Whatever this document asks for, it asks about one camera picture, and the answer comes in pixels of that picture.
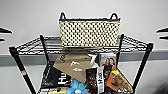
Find box with colourful picture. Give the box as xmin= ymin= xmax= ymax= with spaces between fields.
xmin=98 ymin=53 xmax=118 ymax=81

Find blue plush toy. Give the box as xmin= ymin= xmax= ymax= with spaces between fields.
xmin=67 ymin=79 xmax=88 ymax=94

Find orange toy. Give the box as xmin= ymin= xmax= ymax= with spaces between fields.
xmin=110 ymin=69 xmax=120 ymax=80

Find tall black white box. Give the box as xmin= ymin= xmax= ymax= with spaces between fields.
xmin=85 ymin=65 xmax=105 ymax=94

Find black wire shelf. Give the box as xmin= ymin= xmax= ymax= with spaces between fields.
xmin=8 ymin=33 xmax=155 ymax=94

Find pale woven basket dark spots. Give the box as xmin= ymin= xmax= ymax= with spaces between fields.
xmin=58 ymin=12 xmax=122 ymax=50

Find yellow green toy bowls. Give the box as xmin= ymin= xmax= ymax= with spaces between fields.
xmin=48 ymin=87 xmax=70 ymax=94

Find brown plush toy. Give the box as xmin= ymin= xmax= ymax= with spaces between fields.
xmin=106 ymin=72 xmax=134 ymax=94

